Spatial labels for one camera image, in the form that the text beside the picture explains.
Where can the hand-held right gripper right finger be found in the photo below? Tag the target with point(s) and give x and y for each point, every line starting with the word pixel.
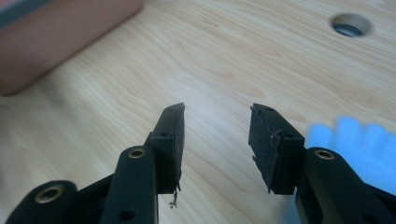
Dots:
pixel 277 155

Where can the pink bin with grey rim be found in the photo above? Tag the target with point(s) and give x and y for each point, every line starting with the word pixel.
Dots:
pixel 46 40

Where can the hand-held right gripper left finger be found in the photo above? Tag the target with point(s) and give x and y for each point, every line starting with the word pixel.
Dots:
pixel 169 155

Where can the blue glove with grey cuff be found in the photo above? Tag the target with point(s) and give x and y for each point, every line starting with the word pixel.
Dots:
pixel 367 149

